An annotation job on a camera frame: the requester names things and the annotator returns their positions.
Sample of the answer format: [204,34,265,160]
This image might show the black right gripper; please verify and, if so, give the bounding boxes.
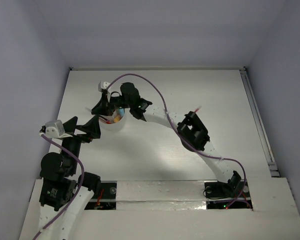
[91,93,132,117]

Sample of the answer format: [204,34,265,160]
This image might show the yellow cap eraser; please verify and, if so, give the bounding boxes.
[113,116,121,123]

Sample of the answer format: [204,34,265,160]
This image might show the pale blue highlighter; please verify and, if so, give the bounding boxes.
[118,108,125,117]

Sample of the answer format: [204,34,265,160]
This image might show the red gel pen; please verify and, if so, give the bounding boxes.
[98,115,112,124]

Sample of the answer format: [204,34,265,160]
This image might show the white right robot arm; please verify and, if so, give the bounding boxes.
[91,81,242,199]

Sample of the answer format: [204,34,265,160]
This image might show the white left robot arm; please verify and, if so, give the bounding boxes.
[33,115,101,240]

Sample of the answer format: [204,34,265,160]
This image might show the white round pen holder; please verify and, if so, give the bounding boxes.
[99,108,127,132]

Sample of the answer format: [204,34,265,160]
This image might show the foil covered front beam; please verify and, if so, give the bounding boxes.
[115,180,207,211]

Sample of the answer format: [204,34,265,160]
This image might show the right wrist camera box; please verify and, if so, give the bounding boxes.
[98,81,112,102]

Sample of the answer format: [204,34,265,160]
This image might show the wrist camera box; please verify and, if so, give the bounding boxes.
[39,120,72,139]
[98,81,112,102]

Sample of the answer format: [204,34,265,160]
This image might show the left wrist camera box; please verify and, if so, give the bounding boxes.
[39,120,72,139]

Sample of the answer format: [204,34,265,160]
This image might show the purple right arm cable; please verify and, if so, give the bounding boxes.
[107,73,248,210]

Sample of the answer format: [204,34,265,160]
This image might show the aluminium side rail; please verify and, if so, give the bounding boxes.
[239,68,281,178]

